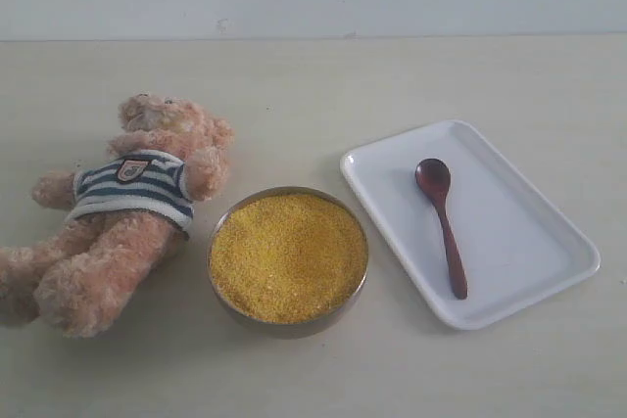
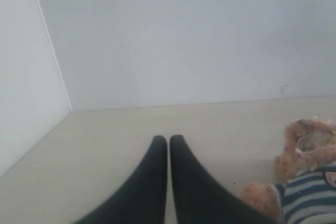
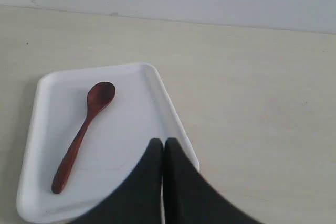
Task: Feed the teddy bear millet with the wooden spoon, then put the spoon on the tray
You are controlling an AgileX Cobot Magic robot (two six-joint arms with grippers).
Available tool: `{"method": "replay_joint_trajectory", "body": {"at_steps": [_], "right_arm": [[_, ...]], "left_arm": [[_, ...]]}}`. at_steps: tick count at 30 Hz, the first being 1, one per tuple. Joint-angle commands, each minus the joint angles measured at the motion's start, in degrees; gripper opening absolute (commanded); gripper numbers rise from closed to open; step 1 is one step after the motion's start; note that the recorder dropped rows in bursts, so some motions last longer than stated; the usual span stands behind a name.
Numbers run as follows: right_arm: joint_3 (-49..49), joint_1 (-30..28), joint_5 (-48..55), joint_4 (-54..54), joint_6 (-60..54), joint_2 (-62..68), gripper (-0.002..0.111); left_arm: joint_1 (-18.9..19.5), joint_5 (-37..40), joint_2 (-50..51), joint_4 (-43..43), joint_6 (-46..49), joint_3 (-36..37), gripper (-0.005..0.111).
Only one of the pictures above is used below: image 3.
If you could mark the dark red wooden spoon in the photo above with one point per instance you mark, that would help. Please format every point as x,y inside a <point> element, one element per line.
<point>98,98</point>

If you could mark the white rectangular plastic tray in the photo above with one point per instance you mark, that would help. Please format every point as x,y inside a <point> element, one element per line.
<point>113,144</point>

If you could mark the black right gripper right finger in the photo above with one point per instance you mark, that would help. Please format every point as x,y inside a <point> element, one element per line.
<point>188,197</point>

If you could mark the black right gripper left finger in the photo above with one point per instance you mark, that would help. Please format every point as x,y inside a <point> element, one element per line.
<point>138,198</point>

